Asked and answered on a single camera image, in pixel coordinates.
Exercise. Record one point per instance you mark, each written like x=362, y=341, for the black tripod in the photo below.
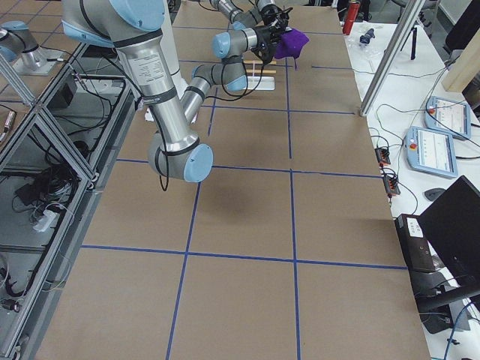
x=413, y=37

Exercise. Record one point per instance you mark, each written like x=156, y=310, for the folded blue umbrella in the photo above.
x=366, y=38

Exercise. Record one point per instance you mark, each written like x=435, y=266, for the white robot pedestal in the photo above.
x=168, y=47

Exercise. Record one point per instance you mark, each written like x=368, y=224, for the aluminium frame post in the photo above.
x=400, y=34

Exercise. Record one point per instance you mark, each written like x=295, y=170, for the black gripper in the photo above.
x=272, y=15
x=263, y=35

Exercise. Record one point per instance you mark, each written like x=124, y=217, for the red bottle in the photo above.
x=350, y=17

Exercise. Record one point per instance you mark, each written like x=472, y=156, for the black monitor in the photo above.
x=451, y=225

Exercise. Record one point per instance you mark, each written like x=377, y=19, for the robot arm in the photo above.
x=135, y=29
x=243, y=11

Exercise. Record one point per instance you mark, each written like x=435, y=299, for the teach pendant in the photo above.
x=449, y=116
x=431, y=151

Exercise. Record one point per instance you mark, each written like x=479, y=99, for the black computer box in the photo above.
x=415, y=248

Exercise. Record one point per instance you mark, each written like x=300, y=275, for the teach pendant far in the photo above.
x=449, y=116

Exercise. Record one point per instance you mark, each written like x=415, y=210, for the purple towel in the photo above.
x=290, y=45

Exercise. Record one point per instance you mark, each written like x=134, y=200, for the teach pendant near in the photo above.
x=431, y=151

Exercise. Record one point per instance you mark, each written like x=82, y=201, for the black computer mouse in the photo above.
x=433, y=193

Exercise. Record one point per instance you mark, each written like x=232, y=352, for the wooden rack bar lower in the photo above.
x=257, y=72

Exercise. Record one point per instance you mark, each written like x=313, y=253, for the white towel rack base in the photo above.
x=261, y=83

